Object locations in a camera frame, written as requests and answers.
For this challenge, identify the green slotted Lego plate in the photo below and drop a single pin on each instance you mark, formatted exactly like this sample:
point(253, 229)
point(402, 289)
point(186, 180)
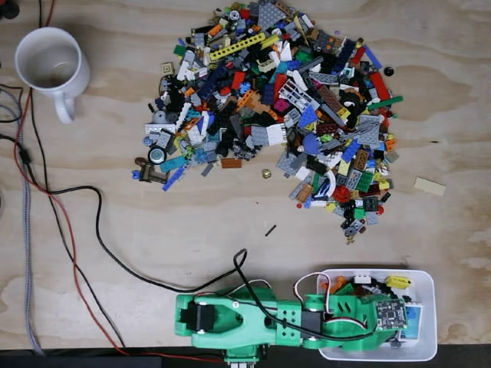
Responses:
point(345, 290)

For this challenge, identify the orange Lego piece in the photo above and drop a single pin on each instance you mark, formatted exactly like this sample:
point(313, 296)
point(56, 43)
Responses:
point(334, 282)

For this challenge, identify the white Lego brick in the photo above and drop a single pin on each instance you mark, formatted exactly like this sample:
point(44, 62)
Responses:
point(362, 278)

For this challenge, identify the yellow Lego piece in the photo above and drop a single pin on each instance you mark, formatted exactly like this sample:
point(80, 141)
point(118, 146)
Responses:
point(398, 281)

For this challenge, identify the blue and white Lego panel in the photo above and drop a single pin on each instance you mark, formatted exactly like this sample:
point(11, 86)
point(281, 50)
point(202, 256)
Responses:
point(413, 320)

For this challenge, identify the small tan Lego figure piece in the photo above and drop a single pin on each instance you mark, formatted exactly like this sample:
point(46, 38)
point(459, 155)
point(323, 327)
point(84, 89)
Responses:
point(350, 240)

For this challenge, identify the white plastic bin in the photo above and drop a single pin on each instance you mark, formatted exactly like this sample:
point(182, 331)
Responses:
point(427, 306)

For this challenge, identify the red round Lego stud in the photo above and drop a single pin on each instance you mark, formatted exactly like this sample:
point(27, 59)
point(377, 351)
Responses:
point(379, 209)

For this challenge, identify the thin black Lego rod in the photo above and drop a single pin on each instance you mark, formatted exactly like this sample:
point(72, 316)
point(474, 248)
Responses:
point(270, 230)

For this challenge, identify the red Lego gear piece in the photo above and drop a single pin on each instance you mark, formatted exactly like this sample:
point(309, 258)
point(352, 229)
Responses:
point(340, 193)

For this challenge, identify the orange Lego brick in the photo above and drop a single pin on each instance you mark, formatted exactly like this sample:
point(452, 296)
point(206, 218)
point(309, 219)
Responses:
point(305, 191)

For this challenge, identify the tan Lego plate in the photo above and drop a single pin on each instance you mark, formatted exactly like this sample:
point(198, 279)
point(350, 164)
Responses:
point(429, 186)

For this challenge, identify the grey square Lego plate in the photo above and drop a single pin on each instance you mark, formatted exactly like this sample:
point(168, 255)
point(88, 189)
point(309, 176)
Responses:
point(291, 163)

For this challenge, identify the small gold Lego piece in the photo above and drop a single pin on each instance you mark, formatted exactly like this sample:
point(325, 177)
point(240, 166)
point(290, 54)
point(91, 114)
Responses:
point(266, 173)

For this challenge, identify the blue Lego dome piece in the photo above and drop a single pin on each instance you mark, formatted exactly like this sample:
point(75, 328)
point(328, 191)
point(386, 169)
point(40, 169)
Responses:
point(311, 145)

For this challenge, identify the brown-orange Lego brick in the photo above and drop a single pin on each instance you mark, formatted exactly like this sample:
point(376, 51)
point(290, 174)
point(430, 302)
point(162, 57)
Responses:
point(231, 163)

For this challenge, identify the white Lego plate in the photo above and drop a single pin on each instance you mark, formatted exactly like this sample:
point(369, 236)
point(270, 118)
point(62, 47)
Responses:
point(276, 134)

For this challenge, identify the blue Lego wedge plate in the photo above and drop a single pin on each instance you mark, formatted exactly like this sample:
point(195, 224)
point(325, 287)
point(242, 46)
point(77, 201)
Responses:
point(307, 117)

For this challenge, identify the small grey Lego tile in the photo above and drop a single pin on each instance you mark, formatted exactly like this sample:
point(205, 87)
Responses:
point(207, 169)

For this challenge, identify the long green Lego plate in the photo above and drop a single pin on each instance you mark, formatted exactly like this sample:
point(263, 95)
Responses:
point(385, 102)

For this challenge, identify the brown Lego plate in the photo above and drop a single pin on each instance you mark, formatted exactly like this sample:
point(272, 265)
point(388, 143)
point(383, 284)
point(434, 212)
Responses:
point(331, 98)

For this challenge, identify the long blue Lego plate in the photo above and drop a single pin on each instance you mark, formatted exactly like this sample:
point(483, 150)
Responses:
point(173, 178)

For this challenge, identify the grey lattice Lego window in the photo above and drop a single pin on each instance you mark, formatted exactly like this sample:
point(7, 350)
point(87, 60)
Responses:
point(298, 92)

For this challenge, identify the teal Lego plate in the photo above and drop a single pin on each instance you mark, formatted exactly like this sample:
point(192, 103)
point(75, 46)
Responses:
point(172, 164)

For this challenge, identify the long red Lego brick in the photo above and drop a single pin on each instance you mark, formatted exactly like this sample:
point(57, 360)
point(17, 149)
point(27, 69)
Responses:
point(379, 84)

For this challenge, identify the red Lego plate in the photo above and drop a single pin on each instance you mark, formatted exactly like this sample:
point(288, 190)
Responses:
point(279, 86)

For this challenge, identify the dark brown Lego piece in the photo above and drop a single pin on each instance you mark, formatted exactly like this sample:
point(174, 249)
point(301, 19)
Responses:
point(151, 173)

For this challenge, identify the black round Lego piece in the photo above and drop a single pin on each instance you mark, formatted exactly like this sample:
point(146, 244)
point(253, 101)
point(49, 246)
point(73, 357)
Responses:
point(388, 71)

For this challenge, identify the black Lego wheel grey hub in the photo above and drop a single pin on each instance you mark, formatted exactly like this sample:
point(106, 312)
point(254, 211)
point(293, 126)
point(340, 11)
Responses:
point(157, 155)

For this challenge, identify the grey Lego dome piece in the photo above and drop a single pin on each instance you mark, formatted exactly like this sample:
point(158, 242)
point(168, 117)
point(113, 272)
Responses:
point(158, 115)

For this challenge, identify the yellow Lego technic beam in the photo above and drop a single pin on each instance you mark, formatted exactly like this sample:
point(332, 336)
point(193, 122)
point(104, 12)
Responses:
point(238, 46)

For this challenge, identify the tan framed Lego tile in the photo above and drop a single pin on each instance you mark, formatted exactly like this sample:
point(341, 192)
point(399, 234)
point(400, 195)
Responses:
point(167, 69)

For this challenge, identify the grey ribbed wedge plate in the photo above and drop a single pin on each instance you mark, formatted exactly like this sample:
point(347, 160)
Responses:
point(367, 129)

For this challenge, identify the light grey long plate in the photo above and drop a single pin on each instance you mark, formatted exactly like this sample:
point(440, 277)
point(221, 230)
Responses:
point(160, 128)

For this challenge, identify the large grey wedge plate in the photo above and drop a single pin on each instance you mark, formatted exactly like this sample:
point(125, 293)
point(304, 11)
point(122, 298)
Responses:
point(271, 13)

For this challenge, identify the white ceramic mug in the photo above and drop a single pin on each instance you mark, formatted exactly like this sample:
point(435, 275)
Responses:
point(50, 57)

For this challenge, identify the bare camera circuit board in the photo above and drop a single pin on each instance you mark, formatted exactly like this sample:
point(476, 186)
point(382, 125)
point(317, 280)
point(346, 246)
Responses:
point(390, 314)

